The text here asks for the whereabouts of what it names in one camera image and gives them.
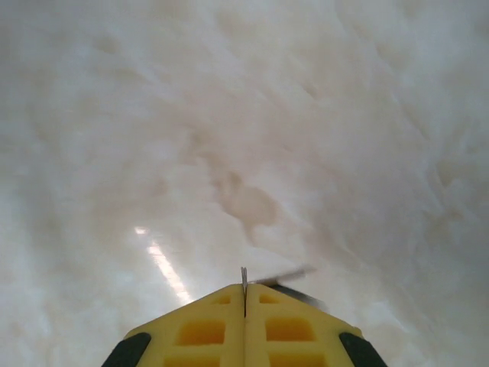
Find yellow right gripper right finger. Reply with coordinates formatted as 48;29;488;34
244;283;389;367

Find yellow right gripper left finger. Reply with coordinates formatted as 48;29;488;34
101;284;245;367

